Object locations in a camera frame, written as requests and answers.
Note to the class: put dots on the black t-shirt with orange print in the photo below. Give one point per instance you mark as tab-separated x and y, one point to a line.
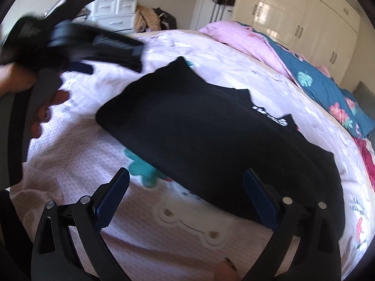
205	128

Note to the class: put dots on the white door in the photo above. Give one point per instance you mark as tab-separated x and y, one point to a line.
205	8

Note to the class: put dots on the cream wardrobe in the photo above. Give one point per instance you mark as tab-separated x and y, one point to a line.
293	14

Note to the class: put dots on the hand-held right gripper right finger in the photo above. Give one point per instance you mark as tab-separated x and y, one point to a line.
262	203

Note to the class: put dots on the person's left hand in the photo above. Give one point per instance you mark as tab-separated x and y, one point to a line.
14	79

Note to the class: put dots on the pink pillow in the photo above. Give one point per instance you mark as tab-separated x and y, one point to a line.
243	44

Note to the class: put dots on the grey headboard cushion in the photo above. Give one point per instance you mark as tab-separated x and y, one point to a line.
366	95

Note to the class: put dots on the tan clothing pile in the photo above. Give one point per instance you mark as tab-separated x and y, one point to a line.
148	19

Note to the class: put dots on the lilac printed blanket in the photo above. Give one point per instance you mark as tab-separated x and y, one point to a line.
88	152

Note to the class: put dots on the beige bed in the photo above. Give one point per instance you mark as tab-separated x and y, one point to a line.
164	31

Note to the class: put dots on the white drawer cabinet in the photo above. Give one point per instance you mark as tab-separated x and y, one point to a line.
112	11

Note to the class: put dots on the black bag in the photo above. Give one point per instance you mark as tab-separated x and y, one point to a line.
167	19

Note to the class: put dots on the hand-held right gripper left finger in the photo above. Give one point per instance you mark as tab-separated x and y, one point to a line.
112	199

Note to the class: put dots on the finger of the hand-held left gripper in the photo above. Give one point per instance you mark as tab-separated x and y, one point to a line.
83	68
117	48

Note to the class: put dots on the person's right hand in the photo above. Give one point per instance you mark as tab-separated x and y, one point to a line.
227	270

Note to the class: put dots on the blue floral quilt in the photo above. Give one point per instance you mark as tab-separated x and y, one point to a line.
322	90

